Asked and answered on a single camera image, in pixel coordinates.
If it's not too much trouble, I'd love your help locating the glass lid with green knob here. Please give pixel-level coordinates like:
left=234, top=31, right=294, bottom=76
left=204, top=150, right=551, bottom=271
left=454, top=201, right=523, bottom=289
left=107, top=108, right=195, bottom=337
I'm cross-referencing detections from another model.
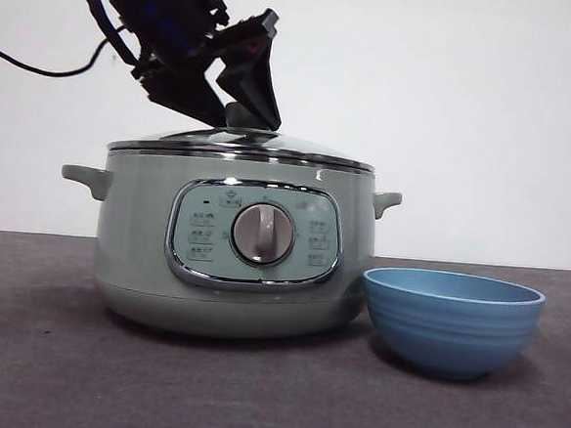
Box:
left=106, top=92, right=379, bottom=176

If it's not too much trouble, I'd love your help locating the pale green electric steamer pot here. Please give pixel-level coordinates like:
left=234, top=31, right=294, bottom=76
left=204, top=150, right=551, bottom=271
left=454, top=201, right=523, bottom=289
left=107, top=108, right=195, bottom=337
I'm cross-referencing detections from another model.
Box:
left=49, top=142, right=407, bottom=351

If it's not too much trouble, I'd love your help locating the blue ribbed bowl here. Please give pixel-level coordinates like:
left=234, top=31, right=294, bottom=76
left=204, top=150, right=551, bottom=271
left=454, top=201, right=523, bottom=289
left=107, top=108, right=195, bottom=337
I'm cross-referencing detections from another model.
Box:
left=355, top=264, right=549, bottom=388

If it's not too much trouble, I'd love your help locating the black cable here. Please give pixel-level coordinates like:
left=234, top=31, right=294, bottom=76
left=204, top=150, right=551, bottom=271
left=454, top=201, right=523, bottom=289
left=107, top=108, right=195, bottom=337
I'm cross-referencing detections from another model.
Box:
left=0, top=30, right=113, bottom=82

